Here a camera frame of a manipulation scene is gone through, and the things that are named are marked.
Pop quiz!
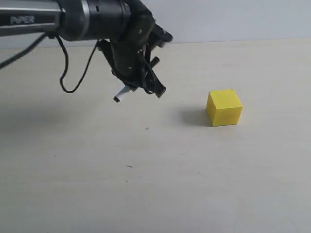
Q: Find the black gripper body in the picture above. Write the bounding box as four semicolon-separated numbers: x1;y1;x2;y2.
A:
97;21;156;85

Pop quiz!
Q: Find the black and white marker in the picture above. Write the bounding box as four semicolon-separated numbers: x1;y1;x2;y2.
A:
113;56;160;103

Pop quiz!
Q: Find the yellow cube block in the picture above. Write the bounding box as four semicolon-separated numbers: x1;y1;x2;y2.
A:
206;89;243;127

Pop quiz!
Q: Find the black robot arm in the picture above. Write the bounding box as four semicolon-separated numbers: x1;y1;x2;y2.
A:
0;0;173;97

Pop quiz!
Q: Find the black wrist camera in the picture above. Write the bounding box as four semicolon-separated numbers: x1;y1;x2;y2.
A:
148;24;173;50

